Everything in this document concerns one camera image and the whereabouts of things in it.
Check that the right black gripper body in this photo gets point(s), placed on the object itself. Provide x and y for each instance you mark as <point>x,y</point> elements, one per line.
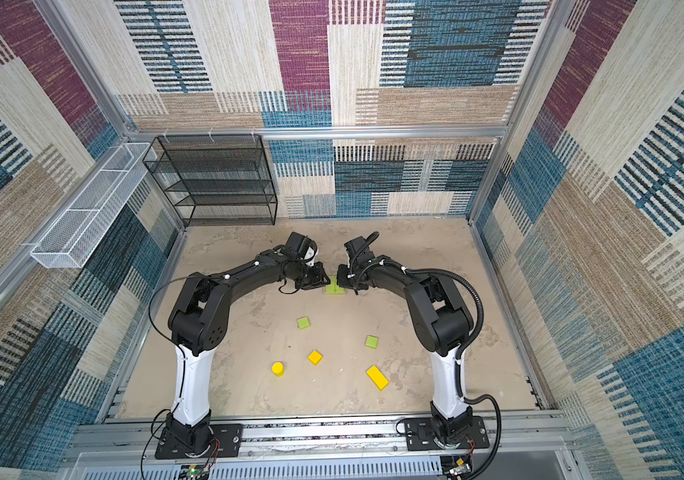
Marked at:
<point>348,278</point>

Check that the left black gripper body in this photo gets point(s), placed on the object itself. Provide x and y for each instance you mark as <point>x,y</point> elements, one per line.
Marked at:
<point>309,277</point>

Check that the small green cube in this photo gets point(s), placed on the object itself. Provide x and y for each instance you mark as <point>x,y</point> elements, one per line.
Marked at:
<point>303,323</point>
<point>371,342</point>

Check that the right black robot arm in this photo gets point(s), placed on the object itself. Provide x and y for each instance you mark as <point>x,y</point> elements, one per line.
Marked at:
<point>440,318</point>

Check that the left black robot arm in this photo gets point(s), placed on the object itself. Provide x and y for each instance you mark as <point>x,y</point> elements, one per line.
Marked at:
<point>199,322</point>

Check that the small yellow square block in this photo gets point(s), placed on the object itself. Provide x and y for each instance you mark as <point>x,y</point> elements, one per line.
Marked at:
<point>315,357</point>

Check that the long yellow block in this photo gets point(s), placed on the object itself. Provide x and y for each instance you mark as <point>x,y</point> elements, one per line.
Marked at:
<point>377,377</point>

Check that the yellow cylinder block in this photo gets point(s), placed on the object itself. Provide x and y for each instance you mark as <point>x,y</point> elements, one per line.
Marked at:
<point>278,369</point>

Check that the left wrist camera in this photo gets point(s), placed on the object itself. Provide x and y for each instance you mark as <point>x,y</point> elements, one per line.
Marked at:
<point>310,254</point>

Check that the black wire shelf rack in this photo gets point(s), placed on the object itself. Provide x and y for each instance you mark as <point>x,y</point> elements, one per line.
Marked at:
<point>215,180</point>

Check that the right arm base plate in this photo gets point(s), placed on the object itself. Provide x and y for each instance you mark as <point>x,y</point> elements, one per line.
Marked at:
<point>428,434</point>

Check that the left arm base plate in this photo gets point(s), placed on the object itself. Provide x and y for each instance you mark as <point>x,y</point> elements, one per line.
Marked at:
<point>203,442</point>

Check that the white wire mesh basket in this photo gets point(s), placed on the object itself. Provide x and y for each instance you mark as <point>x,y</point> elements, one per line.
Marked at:
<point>73,238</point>

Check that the aluminium front rail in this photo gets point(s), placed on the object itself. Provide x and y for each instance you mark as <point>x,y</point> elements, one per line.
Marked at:
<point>523,445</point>

